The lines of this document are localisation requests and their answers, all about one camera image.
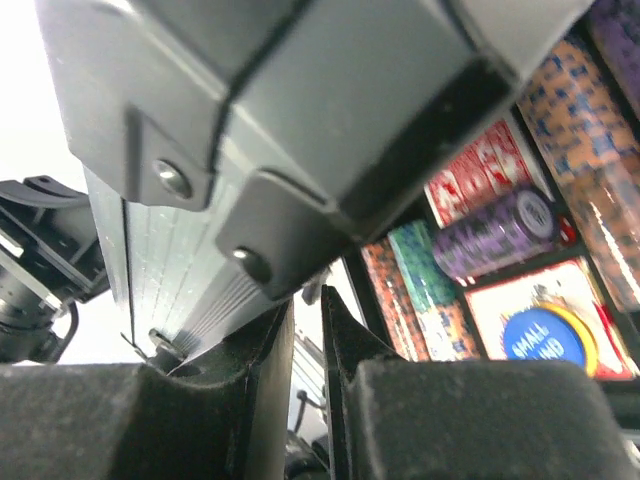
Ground yellow big blind button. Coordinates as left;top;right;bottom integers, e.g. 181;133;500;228
538;301;599;377

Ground green chip stack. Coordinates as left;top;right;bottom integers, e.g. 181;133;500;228
387;220;456;313

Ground purple grey chip stack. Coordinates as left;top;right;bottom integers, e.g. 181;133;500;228
433;185;559;280

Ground blue small blind button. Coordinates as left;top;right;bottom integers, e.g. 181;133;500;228
502;307;587;368

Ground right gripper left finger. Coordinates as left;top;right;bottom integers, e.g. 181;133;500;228
1;303;294;479

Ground orange chip stack upper right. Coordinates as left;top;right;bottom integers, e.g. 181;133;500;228
517;35;639;312

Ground orange chip stack lower middle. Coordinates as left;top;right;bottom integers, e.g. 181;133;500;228
417;302;480;362

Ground black poker set case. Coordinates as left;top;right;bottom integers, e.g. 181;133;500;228
35;1;589;359

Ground orange chip stack left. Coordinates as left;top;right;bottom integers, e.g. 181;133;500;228
361;238;430;361

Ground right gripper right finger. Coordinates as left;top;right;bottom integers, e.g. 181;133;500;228
321;286;639;479

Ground red dice in case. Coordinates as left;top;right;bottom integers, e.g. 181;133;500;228
558;216;578;246

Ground red playing card deck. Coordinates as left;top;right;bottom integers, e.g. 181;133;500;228
424;114;552;228

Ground red card deck in case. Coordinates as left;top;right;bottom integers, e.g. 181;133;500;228
465;257;639;380

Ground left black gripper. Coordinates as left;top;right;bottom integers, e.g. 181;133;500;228
1;176;109;363

